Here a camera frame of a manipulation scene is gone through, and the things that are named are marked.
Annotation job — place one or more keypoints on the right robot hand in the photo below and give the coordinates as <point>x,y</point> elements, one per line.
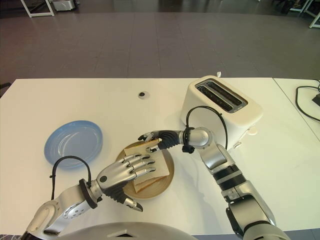
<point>170,138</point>

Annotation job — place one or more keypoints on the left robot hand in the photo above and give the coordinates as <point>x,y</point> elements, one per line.
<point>117,173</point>

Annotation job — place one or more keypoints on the bread slice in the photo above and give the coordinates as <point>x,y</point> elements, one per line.
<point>150,183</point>
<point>163,162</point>

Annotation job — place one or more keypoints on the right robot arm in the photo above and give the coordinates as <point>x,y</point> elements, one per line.
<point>240,192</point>

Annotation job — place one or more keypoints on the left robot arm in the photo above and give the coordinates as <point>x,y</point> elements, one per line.
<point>67,207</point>

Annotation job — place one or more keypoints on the tan plate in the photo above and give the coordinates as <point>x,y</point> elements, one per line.
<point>165,183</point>

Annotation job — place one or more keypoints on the blue plate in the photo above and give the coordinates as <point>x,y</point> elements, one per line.
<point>73,143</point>

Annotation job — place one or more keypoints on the robot body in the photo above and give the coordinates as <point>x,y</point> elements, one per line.
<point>127,231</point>

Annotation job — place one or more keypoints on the cream toaster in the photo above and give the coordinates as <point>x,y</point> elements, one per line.
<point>246,115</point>

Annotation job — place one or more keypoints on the black power adapter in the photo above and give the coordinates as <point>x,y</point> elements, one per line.
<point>317,98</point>

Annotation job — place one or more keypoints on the silver metal box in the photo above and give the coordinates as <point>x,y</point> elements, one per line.
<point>63,4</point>

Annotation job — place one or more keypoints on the white table frame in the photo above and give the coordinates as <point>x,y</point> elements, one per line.
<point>315,18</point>
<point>31,8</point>

